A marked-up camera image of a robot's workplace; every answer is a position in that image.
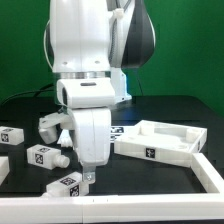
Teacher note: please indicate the white U-shaped obstacle fence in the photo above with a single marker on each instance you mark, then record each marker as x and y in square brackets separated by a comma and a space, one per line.
[102, 209]

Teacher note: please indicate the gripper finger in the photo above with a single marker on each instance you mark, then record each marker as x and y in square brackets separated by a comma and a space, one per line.
[88, 173]

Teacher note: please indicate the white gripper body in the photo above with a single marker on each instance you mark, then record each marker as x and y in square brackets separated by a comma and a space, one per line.
[92, 135]

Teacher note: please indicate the white fiducial marker sheet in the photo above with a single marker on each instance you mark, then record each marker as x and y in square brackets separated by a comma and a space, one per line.
[122, 133]

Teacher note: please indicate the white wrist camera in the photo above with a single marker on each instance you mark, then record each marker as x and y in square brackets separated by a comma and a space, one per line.
[85, 93]

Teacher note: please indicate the white square table top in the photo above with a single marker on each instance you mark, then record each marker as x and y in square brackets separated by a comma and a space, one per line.
[161, 142]

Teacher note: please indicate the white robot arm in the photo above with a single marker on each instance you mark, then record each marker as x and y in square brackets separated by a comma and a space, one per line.
[92, 42]

